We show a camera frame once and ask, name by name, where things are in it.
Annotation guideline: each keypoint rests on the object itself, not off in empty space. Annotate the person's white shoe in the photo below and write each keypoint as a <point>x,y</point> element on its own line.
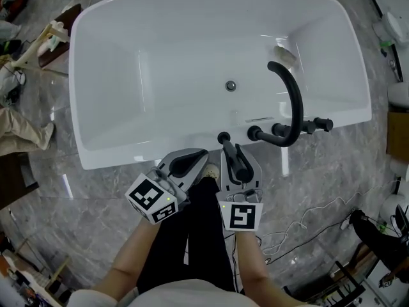
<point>211,171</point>

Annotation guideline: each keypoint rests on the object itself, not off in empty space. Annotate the tall cardboard box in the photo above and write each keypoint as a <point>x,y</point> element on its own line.
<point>398,133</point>

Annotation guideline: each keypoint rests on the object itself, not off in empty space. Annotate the person's left forearm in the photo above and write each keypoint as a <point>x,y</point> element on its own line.
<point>128,257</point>

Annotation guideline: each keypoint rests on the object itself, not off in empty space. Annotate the person's black trousers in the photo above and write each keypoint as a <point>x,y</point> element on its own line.
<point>191,229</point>

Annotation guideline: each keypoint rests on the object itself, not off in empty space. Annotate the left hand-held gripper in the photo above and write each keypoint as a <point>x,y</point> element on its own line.
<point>147,197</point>

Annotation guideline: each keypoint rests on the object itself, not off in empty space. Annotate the green bottle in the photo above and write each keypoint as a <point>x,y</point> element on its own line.
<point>385,43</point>

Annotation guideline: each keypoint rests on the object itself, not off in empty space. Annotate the white power strip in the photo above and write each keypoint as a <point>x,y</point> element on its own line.
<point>345,224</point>

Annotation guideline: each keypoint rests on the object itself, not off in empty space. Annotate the black curved faucet spout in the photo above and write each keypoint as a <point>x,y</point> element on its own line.
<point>298,101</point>

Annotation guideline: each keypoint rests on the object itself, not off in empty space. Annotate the wooden stool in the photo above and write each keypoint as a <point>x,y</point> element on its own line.
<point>54,40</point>

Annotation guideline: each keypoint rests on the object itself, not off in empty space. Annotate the person's white shirt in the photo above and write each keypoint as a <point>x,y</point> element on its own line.
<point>191,294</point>

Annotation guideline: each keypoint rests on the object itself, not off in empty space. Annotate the black handheld shower head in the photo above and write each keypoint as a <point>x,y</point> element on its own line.
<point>236,162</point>

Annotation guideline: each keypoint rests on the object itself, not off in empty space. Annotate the dark wooden table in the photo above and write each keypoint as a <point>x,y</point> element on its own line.
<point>12,181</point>

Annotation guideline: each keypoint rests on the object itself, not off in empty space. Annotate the person's right forearm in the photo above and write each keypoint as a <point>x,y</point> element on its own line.
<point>252,264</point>

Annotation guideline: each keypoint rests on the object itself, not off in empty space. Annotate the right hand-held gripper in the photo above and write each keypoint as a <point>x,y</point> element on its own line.
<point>243,216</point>

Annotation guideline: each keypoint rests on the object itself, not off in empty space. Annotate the black faucet knob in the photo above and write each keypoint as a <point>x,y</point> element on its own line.
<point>277,129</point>
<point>309,126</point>
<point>325,124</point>

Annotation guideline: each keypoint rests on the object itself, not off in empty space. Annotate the white bathtub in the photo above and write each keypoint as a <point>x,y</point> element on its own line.
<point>179,43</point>

